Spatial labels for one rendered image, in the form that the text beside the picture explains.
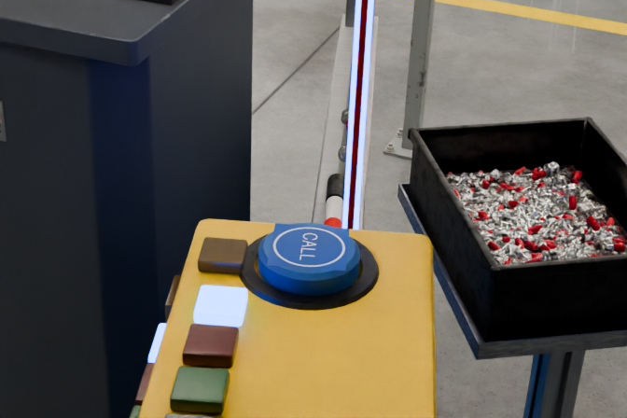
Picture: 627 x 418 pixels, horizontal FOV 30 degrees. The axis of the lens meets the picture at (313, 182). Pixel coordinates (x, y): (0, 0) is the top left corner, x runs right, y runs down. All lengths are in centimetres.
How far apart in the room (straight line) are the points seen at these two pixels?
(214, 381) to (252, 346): 3
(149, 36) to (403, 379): 50
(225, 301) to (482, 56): 296
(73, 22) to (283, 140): 198
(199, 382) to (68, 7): 54
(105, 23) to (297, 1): 282
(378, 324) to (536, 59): 297
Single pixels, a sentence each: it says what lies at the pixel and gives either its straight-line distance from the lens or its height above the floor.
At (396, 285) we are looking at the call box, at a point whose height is 107.
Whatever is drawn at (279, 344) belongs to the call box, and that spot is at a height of 107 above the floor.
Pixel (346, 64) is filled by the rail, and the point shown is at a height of 86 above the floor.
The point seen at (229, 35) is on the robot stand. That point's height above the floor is 92.
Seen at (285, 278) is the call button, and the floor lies 108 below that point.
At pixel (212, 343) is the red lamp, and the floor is 108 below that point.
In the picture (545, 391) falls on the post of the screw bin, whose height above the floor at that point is 74.
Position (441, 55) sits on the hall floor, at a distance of 335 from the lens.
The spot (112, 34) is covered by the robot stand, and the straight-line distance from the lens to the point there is 85.
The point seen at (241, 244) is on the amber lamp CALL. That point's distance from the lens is 46.
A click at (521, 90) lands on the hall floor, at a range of 319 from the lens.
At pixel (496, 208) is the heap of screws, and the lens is 95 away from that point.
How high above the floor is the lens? 133
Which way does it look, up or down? 30 degrees down
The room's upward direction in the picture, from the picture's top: 3 degrees clockwise
